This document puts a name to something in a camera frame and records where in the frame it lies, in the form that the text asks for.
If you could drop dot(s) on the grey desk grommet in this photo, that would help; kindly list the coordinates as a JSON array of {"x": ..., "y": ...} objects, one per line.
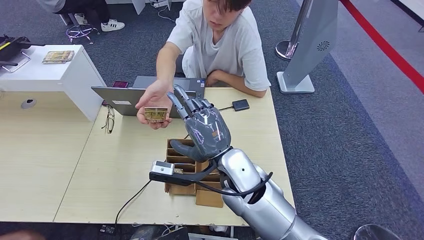
[{"x": 28, "y": 104}]

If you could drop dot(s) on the person's left hand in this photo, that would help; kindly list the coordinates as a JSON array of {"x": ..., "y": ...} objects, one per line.
[{"x": 212, "y": 78}]

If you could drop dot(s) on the white storage box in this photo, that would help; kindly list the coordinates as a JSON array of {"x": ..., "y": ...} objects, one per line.
[{"x": 212, "y": 237}]

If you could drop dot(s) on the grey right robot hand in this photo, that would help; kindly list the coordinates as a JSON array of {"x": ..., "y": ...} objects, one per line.
[{"x": 207, "y": 132}]

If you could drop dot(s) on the eyeglasses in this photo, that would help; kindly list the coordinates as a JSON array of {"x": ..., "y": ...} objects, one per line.
[{"x": 109, "y": 122}]

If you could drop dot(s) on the person's right hand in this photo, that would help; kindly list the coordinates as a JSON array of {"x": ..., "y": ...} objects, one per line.
[{"x": 155, "y": 96}]

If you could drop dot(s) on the black phone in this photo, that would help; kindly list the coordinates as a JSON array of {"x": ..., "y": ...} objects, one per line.
[{"x": 120, "y": 84}]

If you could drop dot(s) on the grey laptop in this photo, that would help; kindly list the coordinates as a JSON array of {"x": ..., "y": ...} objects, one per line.
[{"x": 122, "y": 109}]

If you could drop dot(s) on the white power strip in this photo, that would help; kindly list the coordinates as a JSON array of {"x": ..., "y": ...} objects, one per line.
[{"x": 160, "y": 4}]

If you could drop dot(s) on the small black box device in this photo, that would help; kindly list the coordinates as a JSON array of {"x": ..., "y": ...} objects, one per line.
[{"x": 240, "y": 105}]

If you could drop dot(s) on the gold motel key card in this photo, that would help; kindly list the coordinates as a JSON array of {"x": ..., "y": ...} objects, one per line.
[{"x": 179, "y": 171}]

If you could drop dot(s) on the stack of gold cards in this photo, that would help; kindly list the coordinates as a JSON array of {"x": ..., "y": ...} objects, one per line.
[{"x": 58, "y": 57}]

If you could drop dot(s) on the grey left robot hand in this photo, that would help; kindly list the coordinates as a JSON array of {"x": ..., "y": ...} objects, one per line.
[{"x": 155, "y": 234}]

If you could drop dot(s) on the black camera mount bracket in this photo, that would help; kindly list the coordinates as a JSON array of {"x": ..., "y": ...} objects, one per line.
[{"x": 172, "y": 180}]

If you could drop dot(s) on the grey kiosk stand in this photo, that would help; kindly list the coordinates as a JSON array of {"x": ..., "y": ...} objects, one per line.
[{"x": 308, "y": 41}]

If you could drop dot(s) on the white cabinet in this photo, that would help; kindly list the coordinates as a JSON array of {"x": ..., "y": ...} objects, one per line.
[{"x": 49, "y": 74}]

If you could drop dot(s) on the chrome stool base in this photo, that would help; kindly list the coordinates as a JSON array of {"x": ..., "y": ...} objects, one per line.
[{"x": 79, "y": 32}]

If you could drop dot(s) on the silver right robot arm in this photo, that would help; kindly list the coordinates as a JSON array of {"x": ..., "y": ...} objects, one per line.
[{"x": 258, "y": 205}]

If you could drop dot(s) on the chrome stanchion post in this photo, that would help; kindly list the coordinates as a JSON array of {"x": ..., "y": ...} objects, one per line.
[{"x": 285, "y": 50}]

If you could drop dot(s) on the person's left forearm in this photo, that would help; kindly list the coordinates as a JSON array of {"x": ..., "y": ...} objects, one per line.
[{"x": 238, "y": 83}]

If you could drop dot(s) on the white furniture panel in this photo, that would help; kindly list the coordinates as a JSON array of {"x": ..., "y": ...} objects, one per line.
[{"x": 137, "y": 6}]

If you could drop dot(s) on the gold ID card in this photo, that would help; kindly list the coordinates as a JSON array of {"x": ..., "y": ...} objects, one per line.
[{"x": 155, "y": 114}]

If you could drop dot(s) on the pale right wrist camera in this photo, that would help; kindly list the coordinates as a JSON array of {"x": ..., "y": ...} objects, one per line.
[{"x": 162, "y": 168}]

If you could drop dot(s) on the wooden card organizer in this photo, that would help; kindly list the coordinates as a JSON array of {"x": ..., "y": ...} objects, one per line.
[{"x": 179, "y": 188}]

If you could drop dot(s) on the person's right forearm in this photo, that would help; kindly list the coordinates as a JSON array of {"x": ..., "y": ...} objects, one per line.
[{"x": 164, "y": 66}]

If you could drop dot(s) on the person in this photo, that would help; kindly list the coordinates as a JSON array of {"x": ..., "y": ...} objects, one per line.
[
  {"x": 228, "y": 46},
  {"x": 96, "y": 6}
]

